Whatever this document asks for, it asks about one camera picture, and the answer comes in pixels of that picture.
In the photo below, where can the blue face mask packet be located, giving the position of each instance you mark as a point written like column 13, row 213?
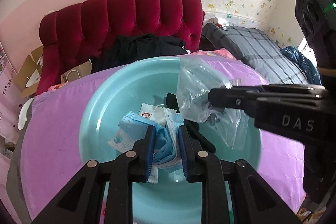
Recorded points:
column 162, row 151

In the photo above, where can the grey plaid mattress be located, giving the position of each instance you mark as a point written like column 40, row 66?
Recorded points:
column 255, row 49

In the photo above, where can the white noodle snack packet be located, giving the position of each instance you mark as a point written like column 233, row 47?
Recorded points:
column 153, row 113

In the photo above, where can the black clothing on sofa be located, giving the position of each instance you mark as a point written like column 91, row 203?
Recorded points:
column 126, row 50

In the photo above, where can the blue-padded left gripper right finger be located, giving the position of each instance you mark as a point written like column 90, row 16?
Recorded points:
column 232, row 192

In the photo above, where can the pink hello kitty curtain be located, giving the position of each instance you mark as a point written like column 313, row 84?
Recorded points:
column 11, row 102

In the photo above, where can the white plastic colander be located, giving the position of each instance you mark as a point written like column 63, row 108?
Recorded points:
column 23, row 114

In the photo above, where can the dark blue patterned cloth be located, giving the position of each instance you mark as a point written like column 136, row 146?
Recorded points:
column 305, row 64

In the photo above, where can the green scouring pad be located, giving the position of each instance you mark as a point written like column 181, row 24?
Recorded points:
column 170, row 101

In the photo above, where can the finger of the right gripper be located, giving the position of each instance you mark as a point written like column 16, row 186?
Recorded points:
column 239, row 98
column 290, row 89

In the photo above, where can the cardboard box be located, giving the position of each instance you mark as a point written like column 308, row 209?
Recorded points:
column 29, row 74

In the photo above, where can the red velvet tufted sofa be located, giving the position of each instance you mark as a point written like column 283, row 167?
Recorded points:
column 75, row 33

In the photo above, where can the clear zip plastic bag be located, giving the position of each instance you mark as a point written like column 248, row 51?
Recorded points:
column 196, row 79

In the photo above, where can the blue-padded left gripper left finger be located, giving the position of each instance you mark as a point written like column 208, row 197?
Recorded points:
column 99, row 187

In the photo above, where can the brown paper bag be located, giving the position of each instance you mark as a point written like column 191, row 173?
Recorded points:
column 77, row 72

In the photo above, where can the purple quilted table cover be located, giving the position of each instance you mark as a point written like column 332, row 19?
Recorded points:
column 50, row 154

